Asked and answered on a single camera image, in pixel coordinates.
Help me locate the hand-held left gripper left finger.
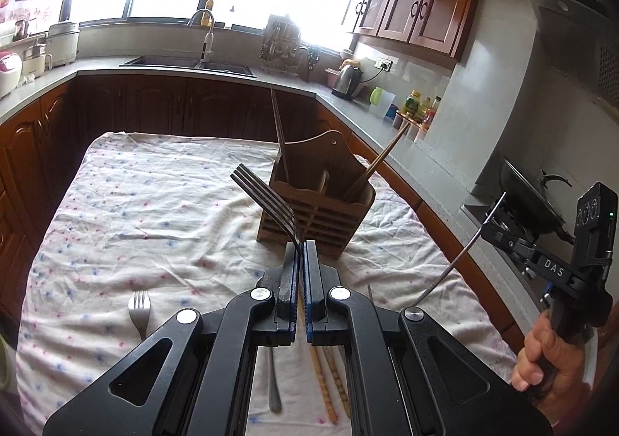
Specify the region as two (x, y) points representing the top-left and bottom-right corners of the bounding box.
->
(43, 243), (303, 436)

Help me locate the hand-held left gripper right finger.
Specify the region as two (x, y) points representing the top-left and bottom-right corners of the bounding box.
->
(302, 241), (554, 436)

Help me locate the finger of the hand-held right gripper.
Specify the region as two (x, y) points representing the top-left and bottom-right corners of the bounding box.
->
(481, 216), (540, 268)

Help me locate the wooden utensil holder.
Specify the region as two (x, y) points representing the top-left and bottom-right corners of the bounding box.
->
(256, 130), (376, 258)

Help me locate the metal fork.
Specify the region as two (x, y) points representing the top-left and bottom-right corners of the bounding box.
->
(128, 290), (152, 341)
(231, 164), (303, 248)

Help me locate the ridged wooden chopstick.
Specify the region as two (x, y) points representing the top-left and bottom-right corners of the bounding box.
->
(323, 348), (352, 417)
(345, 146), (395, 203)
(347, 123), (413, 202)
(299, 293), (338, 423)

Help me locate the thin wooden chopstick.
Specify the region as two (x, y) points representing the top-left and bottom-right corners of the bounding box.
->
(269, 84), (292, 185)

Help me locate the person's right forearm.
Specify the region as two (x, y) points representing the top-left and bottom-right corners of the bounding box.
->
(556, 359), (615, 432)

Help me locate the person's right hand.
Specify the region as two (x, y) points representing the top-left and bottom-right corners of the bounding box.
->
(510, 308), (599, 406)

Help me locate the black wok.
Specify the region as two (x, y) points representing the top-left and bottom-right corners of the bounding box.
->
(498, 156), (576, 243)

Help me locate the grey kitchen countertop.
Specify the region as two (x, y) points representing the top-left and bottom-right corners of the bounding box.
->
(0, 54), (619, 321)

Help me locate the metal spoon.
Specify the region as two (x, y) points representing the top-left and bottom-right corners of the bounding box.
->
(267, 349), (282, 414)

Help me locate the spice jar rack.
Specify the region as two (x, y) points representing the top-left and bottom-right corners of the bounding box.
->
(394, 109), (431, 142)

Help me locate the white floral tablecloth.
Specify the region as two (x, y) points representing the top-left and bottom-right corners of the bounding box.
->
(17, 131), (518, 436)

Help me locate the white plastic container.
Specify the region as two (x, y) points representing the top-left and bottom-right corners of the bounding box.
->
(374, 90), (398, 120)

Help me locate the steel electric kettle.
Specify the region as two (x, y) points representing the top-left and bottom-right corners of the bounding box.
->
(331, 60), (364, 101)

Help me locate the steel range hood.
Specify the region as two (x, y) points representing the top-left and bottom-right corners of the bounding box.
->
(520, 0), (619, 98)

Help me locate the knife and utensil rack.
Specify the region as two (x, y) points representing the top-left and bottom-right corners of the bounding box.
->
(258, 13), (322, 79)

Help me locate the kitchen sink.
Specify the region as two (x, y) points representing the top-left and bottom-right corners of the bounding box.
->
(120, 55), (257, 79)

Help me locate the chrome sink faucet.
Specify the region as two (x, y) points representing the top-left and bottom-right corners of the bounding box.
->
(188, 9), (216, 63)

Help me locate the large white rice cooker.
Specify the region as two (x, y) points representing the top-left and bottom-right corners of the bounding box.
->
(46, 20), (80, 68)

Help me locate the small white steamer pot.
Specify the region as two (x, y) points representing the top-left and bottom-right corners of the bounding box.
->
(22, 42), (53, 78)

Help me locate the red and white rice cooker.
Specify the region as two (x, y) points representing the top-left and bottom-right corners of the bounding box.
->
(0, 49), (24, 99)

